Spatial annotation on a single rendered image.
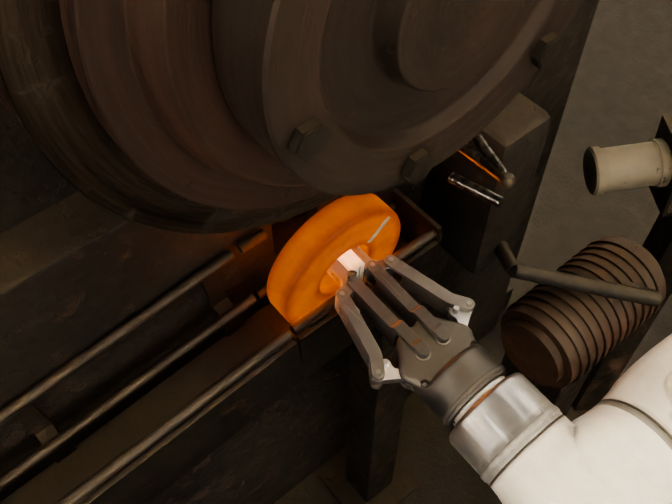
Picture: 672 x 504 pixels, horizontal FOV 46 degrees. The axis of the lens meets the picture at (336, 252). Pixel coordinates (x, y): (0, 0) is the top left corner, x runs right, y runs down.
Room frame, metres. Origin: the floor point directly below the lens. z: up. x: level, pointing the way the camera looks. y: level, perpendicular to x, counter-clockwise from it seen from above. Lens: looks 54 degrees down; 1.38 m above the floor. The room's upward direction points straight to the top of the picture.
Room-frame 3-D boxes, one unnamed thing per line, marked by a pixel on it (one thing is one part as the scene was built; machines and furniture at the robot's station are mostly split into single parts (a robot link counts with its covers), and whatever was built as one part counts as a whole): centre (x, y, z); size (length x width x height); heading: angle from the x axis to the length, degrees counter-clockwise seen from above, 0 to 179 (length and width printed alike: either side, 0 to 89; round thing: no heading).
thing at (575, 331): (0.57, -0.34, 0.27); 0.22 x 0.13 x 0.53; 130
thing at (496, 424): (0.29, -0.15, 0.74); 0.09 x 0.06 x 0.09; 130
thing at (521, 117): (0.63, -0.17, 0.68); 0.11 x 0.08 x 0.24; 40
